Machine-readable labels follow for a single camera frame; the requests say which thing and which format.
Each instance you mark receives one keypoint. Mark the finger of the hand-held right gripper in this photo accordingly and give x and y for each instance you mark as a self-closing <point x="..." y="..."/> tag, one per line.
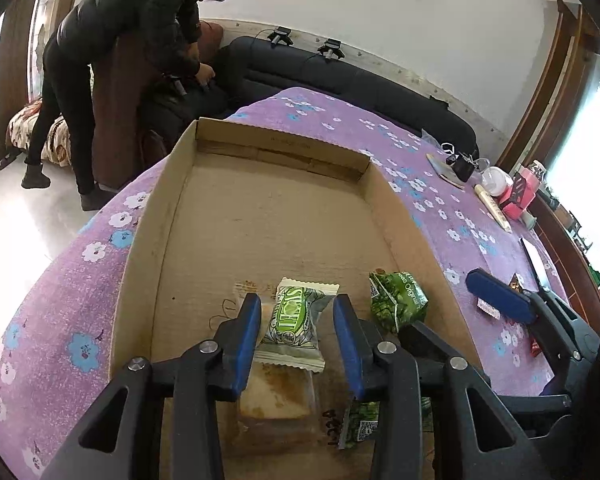
<point x="560" y="312"/>
<point x="500" y="295"/>

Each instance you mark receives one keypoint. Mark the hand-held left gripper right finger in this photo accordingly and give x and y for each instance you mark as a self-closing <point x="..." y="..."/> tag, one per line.
<point x="347" y="345"/>

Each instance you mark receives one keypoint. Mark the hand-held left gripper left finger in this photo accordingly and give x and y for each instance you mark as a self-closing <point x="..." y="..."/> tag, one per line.
<point x="245" y="345"/>

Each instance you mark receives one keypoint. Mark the green white snack packet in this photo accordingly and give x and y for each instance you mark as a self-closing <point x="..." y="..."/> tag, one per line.
<point x="295" y="320"/>

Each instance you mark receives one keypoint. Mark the shallow cardboard box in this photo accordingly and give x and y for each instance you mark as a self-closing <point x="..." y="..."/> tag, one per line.
<point x="260" y="220"/>

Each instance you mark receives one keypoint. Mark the small white packet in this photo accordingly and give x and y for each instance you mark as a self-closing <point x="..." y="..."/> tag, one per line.
<point x="488" y="307"/>

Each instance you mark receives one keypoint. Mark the small brown packet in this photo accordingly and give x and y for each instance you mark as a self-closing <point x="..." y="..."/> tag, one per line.
<point x="516" y="282"/>

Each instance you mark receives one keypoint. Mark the small red packet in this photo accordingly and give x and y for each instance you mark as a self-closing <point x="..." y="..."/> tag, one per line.
<point x="536" y="347"/>

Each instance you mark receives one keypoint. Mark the black smartphone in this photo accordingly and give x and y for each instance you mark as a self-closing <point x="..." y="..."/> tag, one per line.
<point x="535" y="262"/>

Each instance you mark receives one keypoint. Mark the clear wrapped cake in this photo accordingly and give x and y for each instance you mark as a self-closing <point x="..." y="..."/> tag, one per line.
<point x="280" y="395"/>

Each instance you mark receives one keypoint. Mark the green pea snack packet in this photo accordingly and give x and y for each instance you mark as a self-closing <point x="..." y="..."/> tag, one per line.
<point x="362" y="420"/>
<point x="397" y="300"/>

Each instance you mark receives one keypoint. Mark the cream squeeze tube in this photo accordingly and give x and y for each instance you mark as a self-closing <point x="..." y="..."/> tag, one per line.
<point x="492" y="207"/>

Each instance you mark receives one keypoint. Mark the black phone stand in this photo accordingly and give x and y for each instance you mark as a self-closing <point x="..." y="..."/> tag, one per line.
<point x="512" y="192"/>

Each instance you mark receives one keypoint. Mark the pink knitted bottle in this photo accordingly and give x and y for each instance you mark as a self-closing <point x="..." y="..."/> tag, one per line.
<point x="527" y="190"/>

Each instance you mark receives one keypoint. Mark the white round jar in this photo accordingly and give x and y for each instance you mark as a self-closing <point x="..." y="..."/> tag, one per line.
<point x="495" y="180"/>

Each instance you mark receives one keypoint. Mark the clear glass bowl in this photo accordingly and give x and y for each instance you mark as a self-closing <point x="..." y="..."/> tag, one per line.
<point x="481" y="164"/>

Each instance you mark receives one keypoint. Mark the black cup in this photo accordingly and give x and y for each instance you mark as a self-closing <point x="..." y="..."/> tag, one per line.
<point x="461" y="167"/>

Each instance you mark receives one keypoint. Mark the olive notebook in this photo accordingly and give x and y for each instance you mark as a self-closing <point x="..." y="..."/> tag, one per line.
<point x="440" y="170"/>

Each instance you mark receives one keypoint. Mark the bright window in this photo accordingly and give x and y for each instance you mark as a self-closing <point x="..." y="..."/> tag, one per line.
<point x="590" y="160"/>

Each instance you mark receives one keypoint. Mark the clear plastic bag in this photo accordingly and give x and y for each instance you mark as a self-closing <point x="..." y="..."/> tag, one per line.
<point x="435" y="141"/>

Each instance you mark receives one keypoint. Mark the purple floral cloth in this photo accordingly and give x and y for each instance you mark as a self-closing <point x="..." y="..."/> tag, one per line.
<point x="70" y="300"/>

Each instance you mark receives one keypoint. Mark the black leather sofa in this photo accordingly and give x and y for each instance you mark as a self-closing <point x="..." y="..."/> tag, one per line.
<point x="370" y="85"/>

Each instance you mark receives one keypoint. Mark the brown armchair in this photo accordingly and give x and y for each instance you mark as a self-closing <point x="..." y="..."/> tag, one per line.
<point x="120" y="120"/>

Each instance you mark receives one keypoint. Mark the black clamp device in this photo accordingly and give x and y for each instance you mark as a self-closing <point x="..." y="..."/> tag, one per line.
<point x="329" y="49"/>
<point x="280" y="36"/>

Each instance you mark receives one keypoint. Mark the patterned blanket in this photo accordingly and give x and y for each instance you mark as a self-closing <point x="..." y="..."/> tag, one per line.
<point x="25" y="130"/>

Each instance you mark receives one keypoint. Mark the wooden door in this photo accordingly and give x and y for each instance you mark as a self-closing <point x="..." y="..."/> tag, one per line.
<point x="17" y="35"/>

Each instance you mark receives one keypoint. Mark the wooden window frame ledge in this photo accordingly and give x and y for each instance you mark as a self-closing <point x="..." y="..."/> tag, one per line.
<point x="560" y="85"/>

